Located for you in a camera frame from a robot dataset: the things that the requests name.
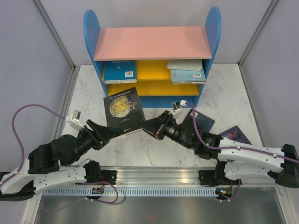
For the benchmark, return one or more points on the blue pink yellow bookshelf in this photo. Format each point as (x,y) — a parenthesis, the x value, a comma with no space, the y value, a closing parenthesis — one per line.
(152,48)

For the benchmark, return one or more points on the aluminium rail frame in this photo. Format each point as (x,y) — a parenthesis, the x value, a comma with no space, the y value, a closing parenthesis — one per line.
(149,175)

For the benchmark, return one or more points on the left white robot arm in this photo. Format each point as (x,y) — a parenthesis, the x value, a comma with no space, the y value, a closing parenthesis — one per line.
(49,165)

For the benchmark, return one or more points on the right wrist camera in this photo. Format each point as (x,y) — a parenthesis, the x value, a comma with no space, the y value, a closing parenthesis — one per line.
(177,107)

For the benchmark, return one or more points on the pale grey Gatsby book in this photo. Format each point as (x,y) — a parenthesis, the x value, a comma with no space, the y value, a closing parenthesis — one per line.
(184,64)

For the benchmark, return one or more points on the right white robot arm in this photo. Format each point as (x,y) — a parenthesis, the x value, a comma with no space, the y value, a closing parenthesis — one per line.
(235,160)

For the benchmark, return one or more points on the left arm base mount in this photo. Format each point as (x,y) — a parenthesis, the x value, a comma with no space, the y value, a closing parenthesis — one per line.
(109,176)

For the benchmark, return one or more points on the green Alice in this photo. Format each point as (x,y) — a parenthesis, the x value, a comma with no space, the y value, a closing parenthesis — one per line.
(189,82)

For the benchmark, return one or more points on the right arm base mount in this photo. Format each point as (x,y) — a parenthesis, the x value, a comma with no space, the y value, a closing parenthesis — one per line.
(206,178)

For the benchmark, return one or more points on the light blue book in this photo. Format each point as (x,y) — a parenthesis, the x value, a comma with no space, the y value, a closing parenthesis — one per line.
(187,76)

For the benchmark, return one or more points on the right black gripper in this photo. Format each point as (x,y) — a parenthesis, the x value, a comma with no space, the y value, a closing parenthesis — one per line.
(156,126)

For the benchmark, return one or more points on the bright blue book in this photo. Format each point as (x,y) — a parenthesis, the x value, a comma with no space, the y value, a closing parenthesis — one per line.
(117,72)

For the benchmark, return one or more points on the dark purple blue book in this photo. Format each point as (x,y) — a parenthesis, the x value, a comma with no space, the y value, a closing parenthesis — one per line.
(235,134)

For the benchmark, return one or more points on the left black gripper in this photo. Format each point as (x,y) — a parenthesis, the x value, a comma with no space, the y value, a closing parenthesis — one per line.
(102,135)

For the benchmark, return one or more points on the black Moon and Sixpence book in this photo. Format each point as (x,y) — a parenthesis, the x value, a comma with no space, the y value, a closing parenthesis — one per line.
(123,112)

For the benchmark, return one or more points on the navy blue book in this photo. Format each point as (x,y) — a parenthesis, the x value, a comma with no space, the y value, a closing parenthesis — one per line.
(201,119)

